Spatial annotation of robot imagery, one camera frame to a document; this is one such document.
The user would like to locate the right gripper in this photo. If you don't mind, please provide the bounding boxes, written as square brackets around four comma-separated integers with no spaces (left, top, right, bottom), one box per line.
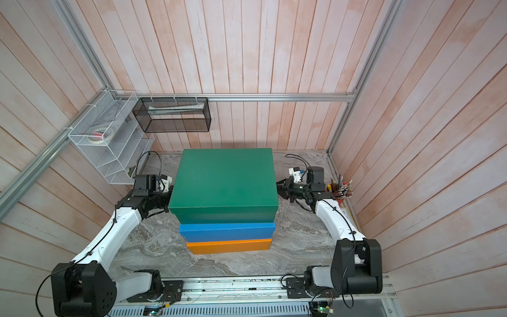
[271,178,312,203]

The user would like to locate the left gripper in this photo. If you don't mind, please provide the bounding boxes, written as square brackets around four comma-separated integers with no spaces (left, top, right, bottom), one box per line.
[150,185,193,213]

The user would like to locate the green shoebox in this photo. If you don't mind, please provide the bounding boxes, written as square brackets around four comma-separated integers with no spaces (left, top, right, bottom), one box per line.
[168,149,279,225]

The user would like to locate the blue shoebox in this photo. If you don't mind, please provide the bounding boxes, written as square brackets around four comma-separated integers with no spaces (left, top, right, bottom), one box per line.
[179,223,276,243]

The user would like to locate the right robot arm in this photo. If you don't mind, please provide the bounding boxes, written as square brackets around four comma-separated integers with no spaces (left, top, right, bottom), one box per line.
[277,166,383,296]

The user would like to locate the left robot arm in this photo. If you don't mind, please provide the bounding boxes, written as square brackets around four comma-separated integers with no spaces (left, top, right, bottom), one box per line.
[49,174,173,316]

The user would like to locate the pencils in cup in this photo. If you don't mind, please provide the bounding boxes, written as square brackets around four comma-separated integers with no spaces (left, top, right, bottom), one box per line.
[327,174,353,199]

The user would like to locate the orange shoebox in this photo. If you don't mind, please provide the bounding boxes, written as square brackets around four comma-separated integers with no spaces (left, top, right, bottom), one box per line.
[186,239,272,255]

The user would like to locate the tape roll in shelf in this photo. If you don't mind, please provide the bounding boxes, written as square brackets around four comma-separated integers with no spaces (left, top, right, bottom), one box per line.
[86,126,115,145]

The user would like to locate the paper in black basket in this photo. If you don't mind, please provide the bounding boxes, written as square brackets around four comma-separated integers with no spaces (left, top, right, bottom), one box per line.
[148,102,205,116]

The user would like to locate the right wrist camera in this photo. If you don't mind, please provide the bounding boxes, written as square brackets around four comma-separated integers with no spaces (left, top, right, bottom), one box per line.
[289,166,306,183]

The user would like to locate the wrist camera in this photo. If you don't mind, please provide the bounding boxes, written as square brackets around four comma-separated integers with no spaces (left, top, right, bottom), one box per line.
[158,174,172,193]
[289,166,306,183]

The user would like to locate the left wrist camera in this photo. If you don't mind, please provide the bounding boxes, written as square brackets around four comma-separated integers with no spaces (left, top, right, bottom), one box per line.
[158,174,172,193]

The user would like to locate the white wire mesh shelf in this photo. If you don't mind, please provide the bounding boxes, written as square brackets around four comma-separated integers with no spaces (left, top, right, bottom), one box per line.
[68,90,154,185]

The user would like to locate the black wire mesh basket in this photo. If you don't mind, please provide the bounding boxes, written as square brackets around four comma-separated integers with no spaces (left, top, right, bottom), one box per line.
[133,96,212,133]

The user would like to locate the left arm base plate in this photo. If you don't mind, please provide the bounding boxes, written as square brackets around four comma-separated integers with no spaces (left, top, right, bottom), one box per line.
[127,280,184,304]

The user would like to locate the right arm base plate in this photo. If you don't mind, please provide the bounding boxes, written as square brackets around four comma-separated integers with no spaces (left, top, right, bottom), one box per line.
[281,275,339,300]

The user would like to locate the aluminium rail frame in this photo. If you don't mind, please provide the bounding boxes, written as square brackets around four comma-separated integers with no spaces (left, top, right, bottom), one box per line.
[69,273,397,308]

